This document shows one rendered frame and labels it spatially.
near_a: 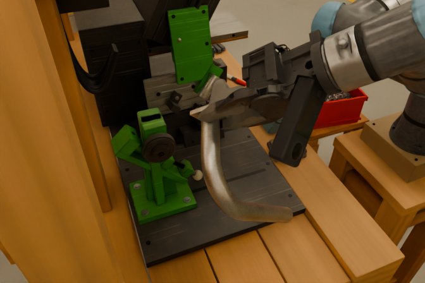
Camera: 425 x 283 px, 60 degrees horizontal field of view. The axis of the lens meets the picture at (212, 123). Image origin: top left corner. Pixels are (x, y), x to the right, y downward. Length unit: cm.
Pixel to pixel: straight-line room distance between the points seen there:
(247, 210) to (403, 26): 34
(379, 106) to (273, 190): 209
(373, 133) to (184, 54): 64
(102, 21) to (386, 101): 243
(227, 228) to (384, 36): 62
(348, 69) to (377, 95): 268
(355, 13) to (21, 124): 47
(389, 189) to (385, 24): 78
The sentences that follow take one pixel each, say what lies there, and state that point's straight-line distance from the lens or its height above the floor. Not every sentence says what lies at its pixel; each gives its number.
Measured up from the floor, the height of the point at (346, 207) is 90.
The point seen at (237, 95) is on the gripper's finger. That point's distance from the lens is 50.
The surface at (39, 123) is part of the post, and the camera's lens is 32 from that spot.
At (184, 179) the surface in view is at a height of 97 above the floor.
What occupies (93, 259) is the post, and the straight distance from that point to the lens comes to 47.
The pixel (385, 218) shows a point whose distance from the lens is 124.
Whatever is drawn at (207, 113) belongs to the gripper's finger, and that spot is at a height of 133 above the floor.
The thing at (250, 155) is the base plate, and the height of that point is 90.
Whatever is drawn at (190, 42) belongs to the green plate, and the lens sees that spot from 106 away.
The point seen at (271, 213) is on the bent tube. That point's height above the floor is 115.
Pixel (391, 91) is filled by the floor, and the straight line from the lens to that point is 323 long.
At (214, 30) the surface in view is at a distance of 125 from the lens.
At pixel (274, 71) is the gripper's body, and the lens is 50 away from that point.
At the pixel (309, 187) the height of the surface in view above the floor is 90.
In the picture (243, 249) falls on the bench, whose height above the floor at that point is 88.
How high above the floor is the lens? 167
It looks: 40 degrees down
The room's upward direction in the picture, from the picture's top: straight up
